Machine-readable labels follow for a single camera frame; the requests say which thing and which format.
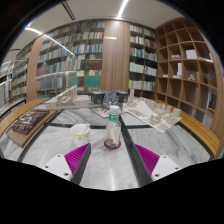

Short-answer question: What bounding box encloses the white cup with yellow rim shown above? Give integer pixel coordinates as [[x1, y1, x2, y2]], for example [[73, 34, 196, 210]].
[[69, 123, 92, 148]]

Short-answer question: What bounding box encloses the tall bookshelf full of books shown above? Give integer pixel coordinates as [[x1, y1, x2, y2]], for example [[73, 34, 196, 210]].
[[6, 19, 158, 99]]

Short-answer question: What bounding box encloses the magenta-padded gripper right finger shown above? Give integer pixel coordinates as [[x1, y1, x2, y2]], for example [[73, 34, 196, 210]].
[[133, 143, 183, 188]]

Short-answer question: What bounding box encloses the large white terraced architectural model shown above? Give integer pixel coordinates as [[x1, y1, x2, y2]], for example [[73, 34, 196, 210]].
[[123, 88, 183, 133]]

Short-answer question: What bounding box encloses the white architectural model with ramp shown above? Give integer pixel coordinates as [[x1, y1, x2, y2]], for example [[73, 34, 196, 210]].
[[44, 84, 91, 111]]

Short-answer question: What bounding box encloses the straight ceiling light strip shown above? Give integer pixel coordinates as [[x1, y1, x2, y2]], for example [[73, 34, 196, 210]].
[[116, 0, 130, 20]]

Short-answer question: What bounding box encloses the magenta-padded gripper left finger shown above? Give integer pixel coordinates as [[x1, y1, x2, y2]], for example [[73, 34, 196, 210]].
[[43, 143, 92, 186]]

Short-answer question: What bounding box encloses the clear bottle with green label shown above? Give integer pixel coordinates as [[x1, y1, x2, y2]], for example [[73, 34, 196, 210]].
[[103, 105, 123, 150]]

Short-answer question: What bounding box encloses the flat white site model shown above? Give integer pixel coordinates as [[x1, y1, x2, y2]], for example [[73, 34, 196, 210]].
[[91, 103, 114, 118]]

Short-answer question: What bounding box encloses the wooden cubby shelf unit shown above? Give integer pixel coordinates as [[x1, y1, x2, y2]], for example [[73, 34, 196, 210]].
[[154, 17, 224, 121]]

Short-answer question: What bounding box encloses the dark grey building model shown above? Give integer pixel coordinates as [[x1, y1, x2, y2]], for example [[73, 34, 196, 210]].
[[90, 90, 130, 104]]

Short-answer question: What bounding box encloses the light blue spoon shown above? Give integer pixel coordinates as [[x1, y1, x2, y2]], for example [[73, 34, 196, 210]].
[[81, 122, 91, 134]]

